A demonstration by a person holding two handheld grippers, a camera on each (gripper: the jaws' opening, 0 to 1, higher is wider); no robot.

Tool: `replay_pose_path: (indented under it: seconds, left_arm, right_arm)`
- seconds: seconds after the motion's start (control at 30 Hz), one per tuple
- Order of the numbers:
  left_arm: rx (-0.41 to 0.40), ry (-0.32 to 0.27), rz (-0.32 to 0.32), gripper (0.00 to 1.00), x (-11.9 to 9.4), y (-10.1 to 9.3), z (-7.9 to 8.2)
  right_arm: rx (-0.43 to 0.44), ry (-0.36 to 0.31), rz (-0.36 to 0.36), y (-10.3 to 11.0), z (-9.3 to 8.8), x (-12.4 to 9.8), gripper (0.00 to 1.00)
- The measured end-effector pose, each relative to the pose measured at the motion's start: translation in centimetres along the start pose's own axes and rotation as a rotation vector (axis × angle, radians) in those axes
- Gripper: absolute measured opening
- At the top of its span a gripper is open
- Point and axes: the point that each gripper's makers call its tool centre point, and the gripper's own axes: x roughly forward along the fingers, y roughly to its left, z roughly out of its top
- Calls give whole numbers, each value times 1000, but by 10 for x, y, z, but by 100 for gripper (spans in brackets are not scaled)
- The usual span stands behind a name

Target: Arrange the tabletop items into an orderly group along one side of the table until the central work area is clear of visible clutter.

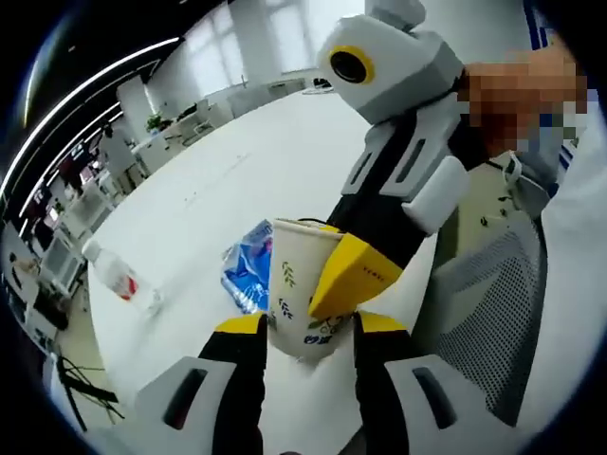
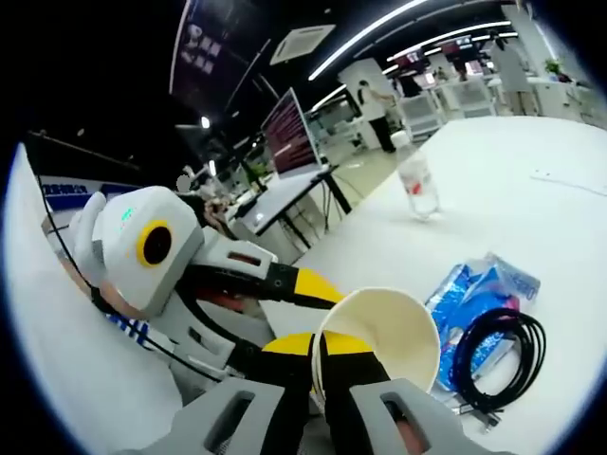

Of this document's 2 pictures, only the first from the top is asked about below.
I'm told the grey mesh office chair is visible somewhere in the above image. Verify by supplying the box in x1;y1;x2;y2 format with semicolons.
433;154;554;428

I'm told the clear plastic bottle item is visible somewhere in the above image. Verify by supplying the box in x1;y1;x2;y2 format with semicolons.
81;239;165;317

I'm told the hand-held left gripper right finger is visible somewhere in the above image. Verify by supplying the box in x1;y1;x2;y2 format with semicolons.
353;310;504;455

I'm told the white table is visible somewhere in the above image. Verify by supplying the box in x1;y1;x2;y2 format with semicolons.
84;89;459;455

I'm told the person's white shirt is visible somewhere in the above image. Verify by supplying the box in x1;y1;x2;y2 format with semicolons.
540;89;607;428

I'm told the green potted plant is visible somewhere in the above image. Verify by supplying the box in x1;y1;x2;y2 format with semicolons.
144;113;172;135

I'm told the black tripod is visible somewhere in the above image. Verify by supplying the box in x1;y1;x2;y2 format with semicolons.
56;355;124;421

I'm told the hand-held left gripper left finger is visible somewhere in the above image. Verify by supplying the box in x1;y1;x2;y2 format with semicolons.
135;312;271;455

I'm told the blue tissue packet item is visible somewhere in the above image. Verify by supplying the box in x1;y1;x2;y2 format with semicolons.
220;218;276;315

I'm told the white paper cup item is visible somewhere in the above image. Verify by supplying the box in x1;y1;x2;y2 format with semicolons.
266;216;355;364

